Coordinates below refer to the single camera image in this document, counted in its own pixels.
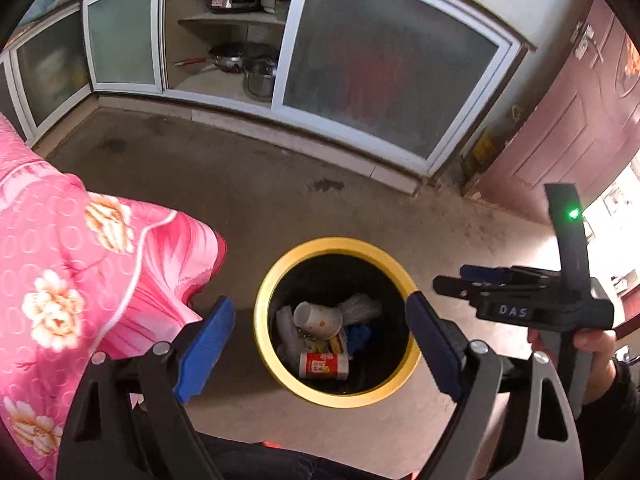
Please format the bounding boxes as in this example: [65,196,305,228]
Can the yellow trash bin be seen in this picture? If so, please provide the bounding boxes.
[254,237,419,408]

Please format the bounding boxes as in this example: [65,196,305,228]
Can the white kitchen cabinet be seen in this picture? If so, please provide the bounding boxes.
[1,0,530,183]

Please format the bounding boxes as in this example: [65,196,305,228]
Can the person's right hand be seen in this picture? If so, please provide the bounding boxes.
[527,327,618,406]

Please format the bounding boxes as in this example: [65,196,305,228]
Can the black clothing with pearl button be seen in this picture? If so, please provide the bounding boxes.
[200,360,639,479]

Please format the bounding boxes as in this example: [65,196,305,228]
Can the pink floral tablecloth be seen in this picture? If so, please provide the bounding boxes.
[1,122,227,479]

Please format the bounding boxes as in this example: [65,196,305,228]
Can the dark red wooden door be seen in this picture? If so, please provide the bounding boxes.
[466,0,639,224]

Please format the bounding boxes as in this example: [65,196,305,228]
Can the red white paper cup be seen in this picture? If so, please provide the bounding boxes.
[298,352,349,380]

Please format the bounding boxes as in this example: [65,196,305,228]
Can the steel pot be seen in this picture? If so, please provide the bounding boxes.
[243,56,277,102]

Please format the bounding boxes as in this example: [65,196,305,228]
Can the frying pan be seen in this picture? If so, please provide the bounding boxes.
[174,42,276,73]

